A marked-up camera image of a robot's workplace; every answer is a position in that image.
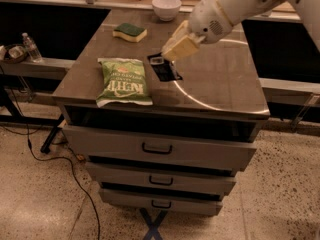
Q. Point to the top drawer with handle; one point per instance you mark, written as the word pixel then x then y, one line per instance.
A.
pixel 162 149

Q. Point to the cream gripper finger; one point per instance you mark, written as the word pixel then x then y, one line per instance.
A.
pixel 180 46
pixel 177 37

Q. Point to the dark bowl with items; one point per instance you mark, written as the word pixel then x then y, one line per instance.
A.
pixel 12 54

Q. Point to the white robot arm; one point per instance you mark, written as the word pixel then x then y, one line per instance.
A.
pixel 307 10

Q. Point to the grey drawer cabinet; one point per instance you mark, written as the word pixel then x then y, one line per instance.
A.
pixel 219 96

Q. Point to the drawer with handle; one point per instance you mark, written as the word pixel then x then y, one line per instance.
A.
pixel 115 197
pixel 135 178
pixel 162 149

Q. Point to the bottom drawer with handle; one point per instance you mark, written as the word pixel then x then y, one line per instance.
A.
pixel 115 197

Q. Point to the green jalapeno chip bag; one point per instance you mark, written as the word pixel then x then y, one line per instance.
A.
pixel 124 82

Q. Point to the middle drawer with handle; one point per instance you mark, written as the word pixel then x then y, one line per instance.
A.
pixel 135 178

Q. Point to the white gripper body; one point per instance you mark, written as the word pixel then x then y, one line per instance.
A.
pixel 207 21

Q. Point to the dark blue rxbar wrapper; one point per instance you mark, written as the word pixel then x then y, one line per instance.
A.
pixel 164 69

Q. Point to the clear plastic water bottle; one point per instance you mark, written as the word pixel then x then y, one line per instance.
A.
pixel 32 48

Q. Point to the white ceramic bowl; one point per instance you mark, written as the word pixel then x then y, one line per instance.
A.
pixel 166 10

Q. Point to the green and yellow sponge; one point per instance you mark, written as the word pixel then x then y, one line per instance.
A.
pixel 129 32

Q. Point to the grey side shelf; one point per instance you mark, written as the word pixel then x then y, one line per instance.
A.
pixel 49 68

